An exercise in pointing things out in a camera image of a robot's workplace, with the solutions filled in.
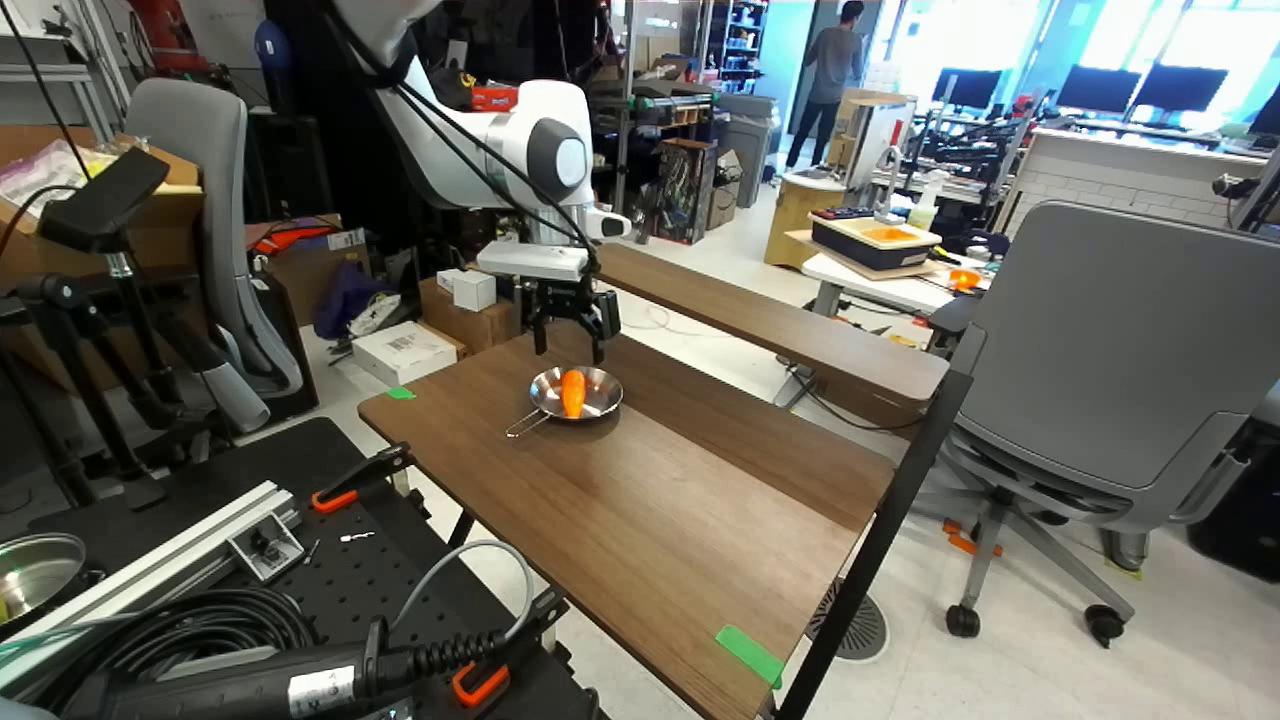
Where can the grey wrist camera bar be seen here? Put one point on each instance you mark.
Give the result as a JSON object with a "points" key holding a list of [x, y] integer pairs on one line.
{"points": [[533, 260]]}

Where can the small orange object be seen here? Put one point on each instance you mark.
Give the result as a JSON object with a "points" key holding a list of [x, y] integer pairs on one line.
{"points": [[967, 281]]}

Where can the raised wooden shelf board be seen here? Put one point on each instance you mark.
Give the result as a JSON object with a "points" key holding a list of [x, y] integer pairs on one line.
{"points": [[760, 320]]}

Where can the aluminium extrusion rail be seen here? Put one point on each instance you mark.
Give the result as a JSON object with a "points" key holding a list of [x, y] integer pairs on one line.
{"points": [[163, 554]]}

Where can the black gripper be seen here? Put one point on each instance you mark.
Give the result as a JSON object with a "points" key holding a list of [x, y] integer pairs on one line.
{"points": [[566, 305]]}

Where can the person in dark trousers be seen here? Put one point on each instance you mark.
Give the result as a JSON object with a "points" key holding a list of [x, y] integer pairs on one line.
{"points": [[834, 74]]}

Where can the black tray with orange contents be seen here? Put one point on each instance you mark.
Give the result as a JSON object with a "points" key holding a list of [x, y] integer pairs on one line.
{"points": [[880, 242]]}

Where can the white side table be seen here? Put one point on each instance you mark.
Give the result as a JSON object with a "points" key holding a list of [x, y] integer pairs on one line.
{"points": [[866, 285]]}

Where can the orange toy carrot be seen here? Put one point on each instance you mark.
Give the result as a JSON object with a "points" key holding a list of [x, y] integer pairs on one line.
{"points": [[573, 392]]}

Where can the small metal screw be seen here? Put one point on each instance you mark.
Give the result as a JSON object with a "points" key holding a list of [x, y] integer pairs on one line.
{"points": [[315, 549], [357, 539]]}

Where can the small white box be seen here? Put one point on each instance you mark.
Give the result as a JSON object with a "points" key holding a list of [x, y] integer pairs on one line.
{"points": [[467, 291]]}

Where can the metal corner bracket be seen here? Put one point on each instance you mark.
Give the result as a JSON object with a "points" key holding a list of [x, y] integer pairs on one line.
{"points": [[267, 546]]}

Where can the small silver frying pan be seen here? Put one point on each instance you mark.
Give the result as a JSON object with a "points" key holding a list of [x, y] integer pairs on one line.
{"points": [[576, 392]]}

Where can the black bin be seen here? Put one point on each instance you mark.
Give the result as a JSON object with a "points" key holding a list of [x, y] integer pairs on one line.
{"points": [[1240, 514]]}

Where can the grey round floor plate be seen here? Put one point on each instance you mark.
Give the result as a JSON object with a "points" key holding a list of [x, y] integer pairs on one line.
{"points": [[866, 629]]}

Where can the black perforated breadboard table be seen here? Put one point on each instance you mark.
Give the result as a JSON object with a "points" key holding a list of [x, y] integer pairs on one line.
{"points": [[360, 587]]}

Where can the black stand with pad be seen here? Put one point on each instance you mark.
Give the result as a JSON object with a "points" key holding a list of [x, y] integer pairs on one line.
{"points": [[104, 201]]}

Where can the white cardboard box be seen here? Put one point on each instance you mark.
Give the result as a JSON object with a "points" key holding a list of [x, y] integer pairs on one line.
{"points": [[404, 354]]}

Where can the tall cardboard box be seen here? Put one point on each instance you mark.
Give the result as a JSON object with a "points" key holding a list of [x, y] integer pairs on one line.
{"points": [[866, 133]]}

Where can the silver metal bowl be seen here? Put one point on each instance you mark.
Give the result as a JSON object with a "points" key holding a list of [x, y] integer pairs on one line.
{"points": [[32, 575]]}

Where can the black metal table leg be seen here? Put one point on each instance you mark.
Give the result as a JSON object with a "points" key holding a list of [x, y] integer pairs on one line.
{"points": [[880, 532]]}

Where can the green tape strip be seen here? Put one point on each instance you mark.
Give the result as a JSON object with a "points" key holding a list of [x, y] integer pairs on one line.
{"points": [[749, 652], [401, 392]]}

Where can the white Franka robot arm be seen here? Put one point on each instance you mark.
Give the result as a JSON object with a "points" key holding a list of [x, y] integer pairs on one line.
{"points": [[505, 144]]}

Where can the white office desk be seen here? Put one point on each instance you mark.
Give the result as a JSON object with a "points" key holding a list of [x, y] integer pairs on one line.
{"points": [[1132, 175]]}

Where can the black computer monitor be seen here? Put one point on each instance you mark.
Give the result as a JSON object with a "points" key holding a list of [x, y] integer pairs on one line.
{"points": [[1097, 91], [967, 91], [1183, 91]]}

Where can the light wooden desk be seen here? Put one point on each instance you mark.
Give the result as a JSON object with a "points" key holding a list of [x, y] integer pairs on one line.
{"points": [[163, 225]]}

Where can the light wooden cabinet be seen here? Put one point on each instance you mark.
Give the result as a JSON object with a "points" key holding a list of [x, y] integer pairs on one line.
{"points": [[800, 225]]}

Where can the brown cardboard box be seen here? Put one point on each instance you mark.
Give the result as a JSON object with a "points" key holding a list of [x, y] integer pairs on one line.
{"points": [[483, 329]]}

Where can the red toolbox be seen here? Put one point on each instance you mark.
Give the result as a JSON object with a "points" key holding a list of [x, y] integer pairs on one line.
{"points": [[492, 97]]}

